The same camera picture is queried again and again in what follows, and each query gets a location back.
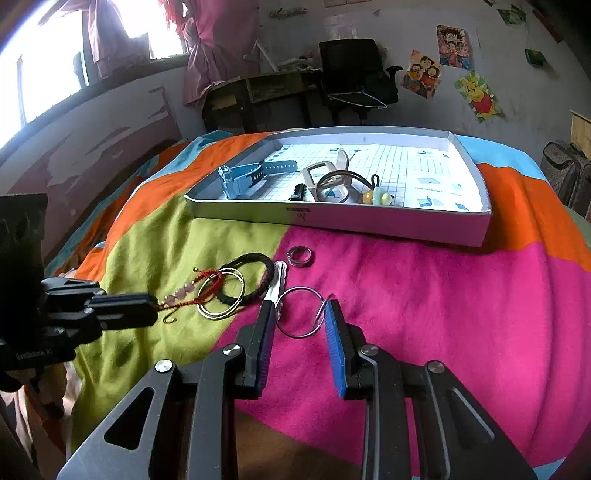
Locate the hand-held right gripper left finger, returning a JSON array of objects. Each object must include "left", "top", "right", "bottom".
[{"left": 55, "top": 299, "right": 278, "bottom": 480}]

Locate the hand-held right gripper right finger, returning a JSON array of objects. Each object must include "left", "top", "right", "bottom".
[{"left": 324, "top": 298, "right": 539, "bottom": 480}]

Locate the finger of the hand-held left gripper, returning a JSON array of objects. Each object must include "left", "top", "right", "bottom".
[
  {"left": 99, "top": 308, "right": 158, "bottom": 331},
  {"left": 92, "top": 294, "right": 157, "bottom": 311}
]

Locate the thin silver hoop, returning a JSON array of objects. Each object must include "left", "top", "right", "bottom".
[{"left": 276, "top": 287, "right": 331, "bottom": 339}]

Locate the small white clip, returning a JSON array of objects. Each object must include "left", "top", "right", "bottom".
[{"left": 269, "top": 261, "right": 289, "bottom": 319}]

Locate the red string bracelet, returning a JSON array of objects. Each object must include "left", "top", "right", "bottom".
[{"left": 154, "top": 267, "right": 227, "bottom": 324}]

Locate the keychain with charms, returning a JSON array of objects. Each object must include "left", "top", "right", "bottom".
[{"left": 316, "top": 170, "right": 394, "bottom": 206}]

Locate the blue wrist watch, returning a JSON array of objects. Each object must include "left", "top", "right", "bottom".
[{"left": 218, "top": 159, "right": 298, "bottom": 200}]

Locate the white hair claw clip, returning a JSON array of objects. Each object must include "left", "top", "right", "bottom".
[{"left": 301, "top": 148, "right": 354, "bottom": 204}]

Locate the white shallow cardboard box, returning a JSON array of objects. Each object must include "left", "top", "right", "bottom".
[{"left": 184, "top": 127, "right": 492, "bottom": 247}]

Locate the silver bangle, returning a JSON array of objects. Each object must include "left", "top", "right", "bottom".
[{"left": 197, "top": 268, "right": 245, "bottom": 319}]

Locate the colourful striped blanket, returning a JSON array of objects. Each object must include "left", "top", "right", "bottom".
[{"left": 44, "top": 129, "right": 591, "bottom": 480}]

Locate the wooden desk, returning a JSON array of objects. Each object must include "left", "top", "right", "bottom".
[{"left": 203, "top": 69, "right": 324, "bottom": 134}]

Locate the white clothes hanger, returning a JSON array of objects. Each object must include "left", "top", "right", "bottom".
[{"left": 329, "top": 88, "right": 387, "bottom": 110}]

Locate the window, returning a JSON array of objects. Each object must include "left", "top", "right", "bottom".
[{"left": 0, "top": 0, "right": 190, "bottom": 144}]

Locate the long pink curtain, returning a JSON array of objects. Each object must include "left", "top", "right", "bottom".
[{"left": 182, "top": 0, "right": 262, "bottom": 107}]

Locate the white desk lamp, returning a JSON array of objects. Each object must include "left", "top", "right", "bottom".
[{"left": 245, "top": 39, "right": 280, "bottom": 72}]

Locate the black office chair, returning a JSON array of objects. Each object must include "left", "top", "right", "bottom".
[{"left": 318, "top": 38, "right": 403, "bottom": 125}]

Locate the grey suitcase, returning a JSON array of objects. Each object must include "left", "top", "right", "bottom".
[{"left": 541, "top": 140, "right": 591, "bottom": 213}]

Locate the red tassel ornament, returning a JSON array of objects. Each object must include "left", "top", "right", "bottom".
[{"left": 159, "top": 0, "right": 188, "bottom": 28}]

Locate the wooden board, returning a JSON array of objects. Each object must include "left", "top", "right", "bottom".
[{"left": 570, "top": 108, "right": 591, "bottom": 148}]

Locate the black braided bracelet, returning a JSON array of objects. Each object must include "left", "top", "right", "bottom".
[{"left": 217, "top": 253, "right": 276, "bottom": 306}]

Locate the cartoon family wall poster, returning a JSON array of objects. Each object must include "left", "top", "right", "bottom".
[{"left": 400, "top": 51, "right": 443, "bottom": 100}]

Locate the yellow bear wall poster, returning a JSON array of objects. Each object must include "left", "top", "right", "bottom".
[{"left": 454, "top": 71, "right": 502, "bottom": 123}]

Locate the anime wall poster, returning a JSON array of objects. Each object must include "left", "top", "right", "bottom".
[{"left": 436, "top": 25, "right": 474, "bottom": 71}]

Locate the green wall photo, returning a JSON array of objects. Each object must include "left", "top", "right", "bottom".
[{"left": 498, "top": 4, "right": 527, "bottom": 26}]

